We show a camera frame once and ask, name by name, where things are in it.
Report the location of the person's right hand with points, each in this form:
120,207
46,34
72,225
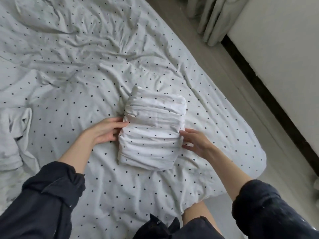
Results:
199,144

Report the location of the person's left hand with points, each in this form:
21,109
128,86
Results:
107,131

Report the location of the white polka dot pants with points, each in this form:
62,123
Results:
152,132

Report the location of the cream white jacket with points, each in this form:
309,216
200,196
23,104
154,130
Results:
12,141

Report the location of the person's bare leg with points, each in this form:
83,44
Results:
199,211

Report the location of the person's black shorts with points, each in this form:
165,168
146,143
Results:
164,229

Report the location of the white dotted bed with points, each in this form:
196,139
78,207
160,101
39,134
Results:
74,57

